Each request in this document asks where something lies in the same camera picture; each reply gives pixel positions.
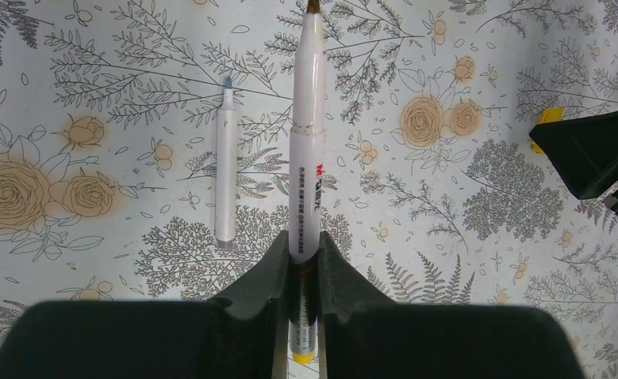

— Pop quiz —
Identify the white marker grey tip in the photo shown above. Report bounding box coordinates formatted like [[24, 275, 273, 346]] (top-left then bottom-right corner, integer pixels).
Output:
[[288, 1, 327, 364]]

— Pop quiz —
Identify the yellow pen cap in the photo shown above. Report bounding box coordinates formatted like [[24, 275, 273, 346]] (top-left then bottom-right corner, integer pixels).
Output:
[[530, 107, 566, 156]]

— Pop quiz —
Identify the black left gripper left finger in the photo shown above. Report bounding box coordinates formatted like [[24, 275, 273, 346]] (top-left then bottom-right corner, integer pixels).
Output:
[[0, 231, 289, 378]]

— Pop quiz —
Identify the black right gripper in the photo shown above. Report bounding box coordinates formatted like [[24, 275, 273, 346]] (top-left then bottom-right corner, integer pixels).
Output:
[[529, 111, 618, 216]]

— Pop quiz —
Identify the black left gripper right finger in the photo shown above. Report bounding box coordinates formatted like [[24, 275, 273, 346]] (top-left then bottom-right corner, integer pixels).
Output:
[[316, 232, 583, 378]]

